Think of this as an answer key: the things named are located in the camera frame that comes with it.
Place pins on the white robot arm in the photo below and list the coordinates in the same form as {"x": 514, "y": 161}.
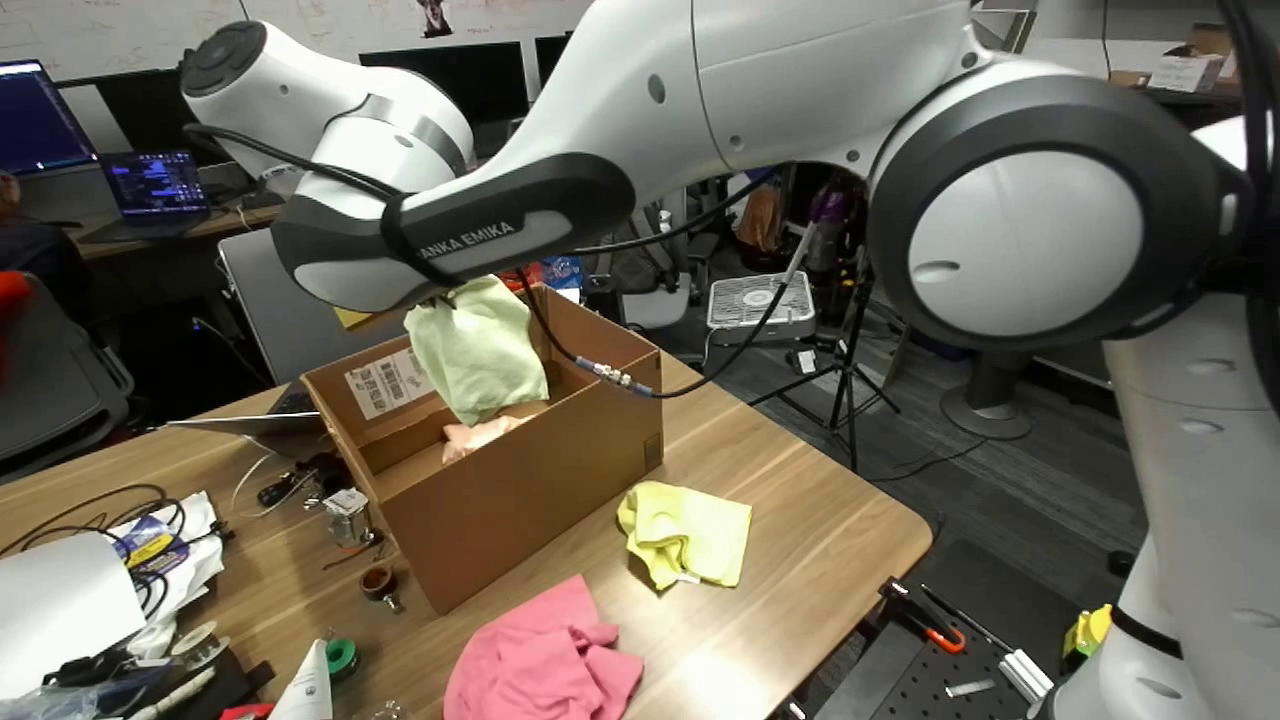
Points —
{"x": 1012, "y": 206}

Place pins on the orange handled tool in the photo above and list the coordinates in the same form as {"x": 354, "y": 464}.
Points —
{"x": 928, "y": 620}

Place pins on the yellow towel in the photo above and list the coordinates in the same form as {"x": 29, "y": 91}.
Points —
{"x": 680, "y": 533}

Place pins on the peach shirt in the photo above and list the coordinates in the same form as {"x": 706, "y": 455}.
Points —
{"x": 469, "y": 438}

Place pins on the green tape roll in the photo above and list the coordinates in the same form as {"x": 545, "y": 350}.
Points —
{"x": 340, "y": 657}

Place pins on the black tripod stand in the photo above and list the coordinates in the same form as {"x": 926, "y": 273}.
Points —
{"x": 841, "y": 289}

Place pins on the white flat device on floor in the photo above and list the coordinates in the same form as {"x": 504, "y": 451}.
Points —
{"x": 764, "y": 296}

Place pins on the cardboard box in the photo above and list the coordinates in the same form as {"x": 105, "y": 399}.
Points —
{"x": 469, "y": 520}

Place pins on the grey chair behind box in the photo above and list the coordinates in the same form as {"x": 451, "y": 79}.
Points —
{"x": 291, "y": 327}

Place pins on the light green towel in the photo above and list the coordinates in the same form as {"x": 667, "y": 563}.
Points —
{"x": 477, "y": 353}

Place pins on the pink shirt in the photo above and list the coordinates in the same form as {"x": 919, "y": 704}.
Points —
{"x": 548, "y": 657}

